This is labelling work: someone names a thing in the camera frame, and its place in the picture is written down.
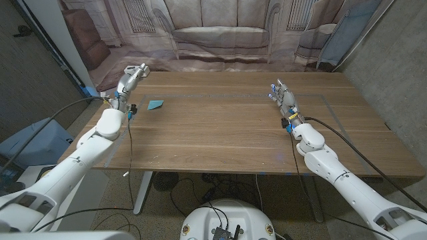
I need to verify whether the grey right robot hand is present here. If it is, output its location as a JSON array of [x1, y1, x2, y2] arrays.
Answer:
[[268, 78, 306, 131]]

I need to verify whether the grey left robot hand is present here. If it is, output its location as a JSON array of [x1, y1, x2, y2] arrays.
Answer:
[[107, 63, 148, 119]]

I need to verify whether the blue grey plastic bin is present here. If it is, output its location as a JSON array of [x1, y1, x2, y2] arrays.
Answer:
[[0, 118, 75, 169]]

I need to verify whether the black round fan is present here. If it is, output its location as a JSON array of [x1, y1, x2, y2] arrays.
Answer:
[[152, 171, 180, 193]]

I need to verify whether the grey table leg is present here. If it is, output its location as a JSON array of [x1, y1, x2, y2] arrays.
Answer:
[[302, 175, 325, 223]]

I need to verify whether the printed living room backdrop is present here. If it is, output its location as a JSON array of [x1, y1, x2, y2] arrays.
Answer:
[[56, 0, 396, 97]]

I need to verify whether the white table leg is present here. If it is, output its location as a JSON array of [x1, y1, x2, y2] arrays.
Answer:
[[132, 171, 154, 216]]

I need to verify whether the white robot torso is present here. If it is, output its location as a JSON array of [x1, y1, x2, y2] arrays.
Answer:
[[179, 199, 277, 240]]

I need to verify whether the black module with antenna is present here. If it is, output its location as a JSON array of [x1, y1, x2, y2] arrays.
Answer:
[[211, 225, 242, 240]]

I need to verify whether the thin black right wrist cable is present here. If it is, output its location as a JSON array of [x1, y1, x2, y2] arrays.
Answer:
[[288, 132, 396, 240]]

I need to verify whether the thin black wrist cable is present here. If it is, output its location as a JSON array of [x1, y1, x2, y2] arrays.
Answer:
[[31, 115, 135, 233], [288, 132, 396, 240]]

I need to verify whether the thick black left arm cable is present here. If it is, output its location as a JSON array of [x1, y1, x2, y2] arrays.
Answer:
[[0, 96, 111, 174]]

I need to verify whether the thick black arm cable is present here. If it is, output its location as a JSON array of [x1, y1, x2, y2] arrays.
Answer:
[[0, 96, 111, 174], [304, 116, 427, 213]]

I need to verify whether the thin black left wrist cable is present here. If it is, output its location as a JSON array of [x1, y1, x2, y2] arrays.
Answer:
[[31, 115, 135, 233]]

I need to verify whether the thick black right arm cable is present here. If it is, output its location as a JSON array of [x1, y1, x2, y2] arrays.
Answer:
[[304, 116, 427, 213]]

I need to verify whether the black floor cable bundle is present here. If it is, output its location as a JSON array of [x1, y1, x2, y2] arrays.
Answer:
[[169, 172, 264, 219]]

